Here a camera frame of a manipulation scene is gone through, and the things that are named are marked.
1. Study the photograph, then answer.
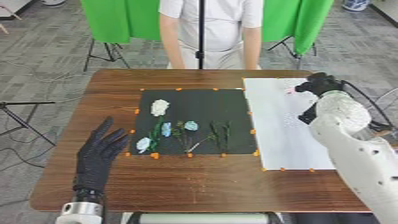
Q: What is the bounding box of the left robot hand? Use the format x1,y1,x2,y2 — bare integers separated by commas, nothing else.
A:
70,116,131,195

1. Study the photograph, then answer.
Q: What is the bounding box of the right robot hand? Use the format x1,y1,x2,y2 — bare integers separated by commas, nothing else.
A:
292,72,346,98

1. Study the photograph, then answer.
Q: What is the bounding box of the dark mat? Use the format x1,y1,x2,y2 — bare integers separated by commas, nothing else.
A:
127,88,260,157

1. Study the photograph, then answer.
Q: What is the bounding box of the person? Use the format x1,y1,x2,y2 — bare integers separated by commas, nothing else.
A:
157,0,264,70

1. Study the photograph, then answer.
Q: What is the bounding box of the small white flower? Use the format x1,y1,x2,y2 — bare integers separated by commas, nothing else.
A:
134,136,154,155

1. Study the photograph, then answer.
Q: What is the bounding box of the black cloth stand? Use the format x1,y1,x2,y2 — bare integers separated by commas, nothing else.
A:
264,35,319,62
81,38,131,73

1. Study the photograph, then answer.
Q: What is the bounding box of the light blue flower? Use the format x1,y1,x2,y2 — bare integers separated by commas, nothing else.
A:
171,120,200,154

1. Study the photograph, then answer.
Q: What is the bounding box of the white sheet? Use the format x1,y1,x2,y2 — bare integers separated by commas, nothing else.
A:
241,77,338,172

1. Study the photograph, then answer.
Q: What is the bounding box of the black tripod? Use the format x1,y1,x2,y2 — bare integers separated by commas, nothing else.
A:
0,100,58,148

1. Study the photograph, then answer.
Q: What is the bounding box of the green sprig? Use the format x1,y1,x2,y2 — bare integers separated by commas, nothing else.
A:
219,120,232,152
200,120,221,149

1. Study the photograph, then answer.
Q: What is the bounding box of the pale grey bar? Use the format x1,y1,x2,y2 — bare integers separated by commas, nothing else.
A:
125,211,280,224

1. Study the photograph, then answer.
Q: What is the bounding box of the black stand pole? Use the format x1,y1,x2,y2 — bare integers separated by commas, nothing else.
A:
195,0,207,70

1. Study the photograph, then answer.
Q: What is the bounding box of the black cable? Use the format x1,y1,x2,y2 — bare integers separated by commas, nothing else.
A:
338,79,398,132

